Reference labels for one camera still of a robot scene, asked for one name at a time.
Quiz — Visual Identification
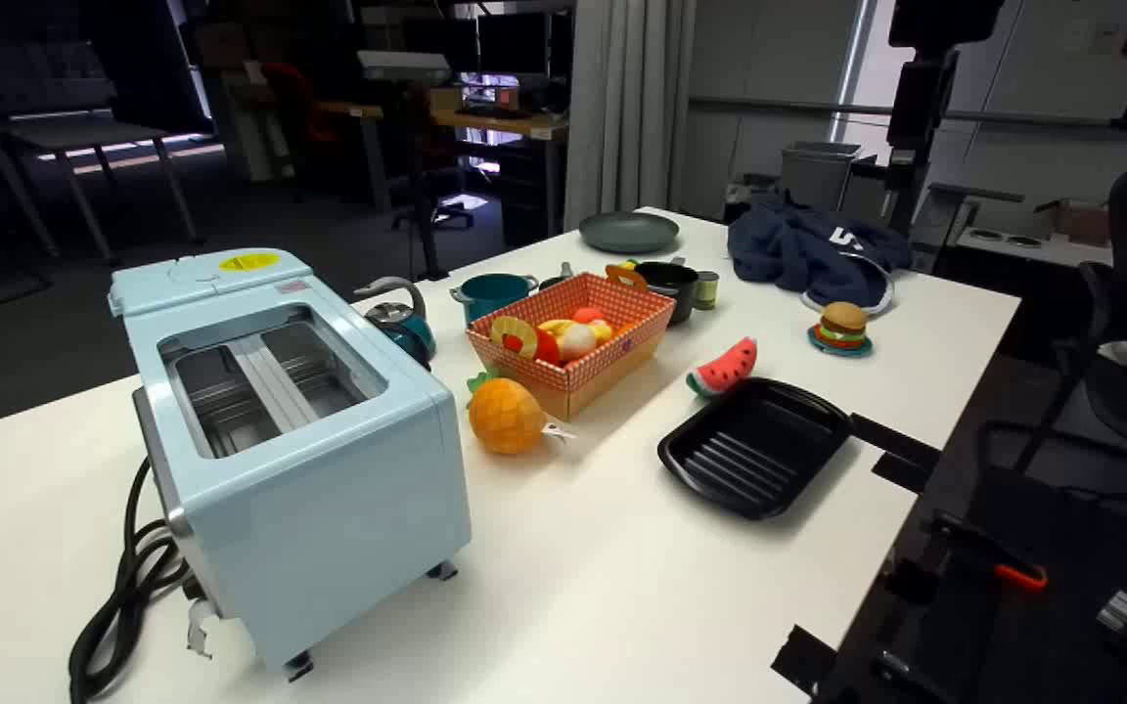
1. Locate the toy squishy pineapple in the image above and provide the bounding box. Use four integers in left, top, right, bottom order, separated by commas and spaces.
463, 367, 576, 459

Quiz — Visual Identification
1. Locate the pale yellow plush toy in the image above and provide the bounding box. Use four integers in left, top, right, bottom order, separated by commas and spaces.
540, 315, 602, 364

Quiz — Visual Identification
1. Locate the orange checkered cardboard box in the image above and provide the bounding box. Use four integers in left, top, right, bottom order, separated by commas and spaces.
463, 272, 681, 423

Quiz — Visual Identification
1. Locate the orange plush toy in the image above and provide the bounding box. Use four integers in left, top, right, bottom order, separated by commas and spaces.
571, 302, 617, 347

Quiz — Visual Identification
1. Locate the peach half plush toy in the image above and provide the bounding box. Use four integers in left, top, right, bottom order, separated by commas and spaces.
486, 315, 544, 364

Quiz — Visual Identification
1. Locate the teal toy pot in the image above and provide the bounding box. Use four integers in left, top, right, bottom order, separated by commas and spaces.
445, 272, 544, 328

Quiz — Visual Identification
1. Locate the small yellow orange toy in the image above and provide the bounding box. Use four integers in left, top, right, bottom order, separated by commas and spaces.
602, 260, 653, 294

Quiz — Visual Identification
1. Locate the small green toy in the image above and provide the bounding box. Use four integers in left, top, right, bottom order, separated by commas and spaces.
690, 266, 725, 315

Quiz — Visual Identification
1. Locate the teal toy kettle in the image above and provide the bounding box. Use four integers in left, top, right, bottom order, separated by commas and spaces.
355, 275, 442, 367

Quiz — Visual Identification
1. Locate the watermelon slice toy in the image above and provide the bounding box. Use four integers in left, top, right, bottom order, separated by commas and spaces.
683, 334, 763, 404

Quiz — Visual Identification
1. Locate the toy burger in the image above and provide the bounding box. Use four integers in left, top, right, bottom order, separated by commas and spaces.
811, 299, 874, 354

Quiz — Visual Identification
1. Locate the grey box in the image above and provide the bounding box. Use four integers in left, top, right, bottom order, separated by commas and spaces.
775, 136, 885, 228

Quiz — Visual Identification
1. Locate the black bowl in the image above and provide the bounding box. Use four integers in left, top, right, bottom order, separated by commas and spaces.
630, 260, 708, 328

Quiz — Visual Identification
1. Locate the black grill pan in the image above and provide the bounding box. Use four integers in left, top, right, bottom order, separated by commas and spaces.
653, 377, 945, 523

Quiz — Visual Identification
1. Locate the wooden background desk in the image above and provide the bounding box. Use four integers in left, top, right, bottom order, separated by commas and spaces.
428, 101, 571, 247

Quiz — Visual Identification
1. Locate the dark blue cloth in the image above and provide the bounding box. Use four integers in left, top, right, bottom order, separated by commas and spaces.
725, 191, 912, 311

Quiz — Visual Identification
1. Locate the background monitor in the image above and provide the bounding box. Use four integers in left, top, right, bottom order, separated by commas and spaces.
455, 68, 528, 118

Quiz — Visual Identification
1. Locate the light blue toaster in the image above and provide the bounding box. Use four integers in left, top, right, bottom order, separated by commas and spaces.
107, 247, 479, 682

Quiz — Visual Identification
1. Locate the silver metal bowl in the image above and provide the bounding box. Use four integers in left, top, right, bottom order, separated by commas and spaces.
799, 249, 901, 320

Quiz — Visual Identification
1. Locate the black table clamp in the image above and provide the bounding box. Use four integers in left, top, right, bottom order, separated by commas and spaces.
772, 622, 853, 702

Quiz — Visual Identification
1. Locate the background bench table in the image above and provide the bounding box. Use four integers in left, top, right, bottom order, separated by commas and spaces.
0, 115, 231, 266

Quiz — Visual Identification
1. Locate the black camera stand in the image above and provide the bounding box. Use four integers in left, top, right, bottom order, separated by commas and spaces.
885, 0, 1008, 239

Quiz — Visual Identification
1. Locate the black toaster power cable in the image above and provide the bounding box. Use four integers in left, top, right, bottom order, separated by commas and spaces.
66, 455, 197, 704

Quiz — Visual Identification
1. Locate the orange handled clamp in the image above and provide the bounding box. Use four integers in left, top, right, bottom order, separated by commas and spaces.
919, 510, 1054, 608

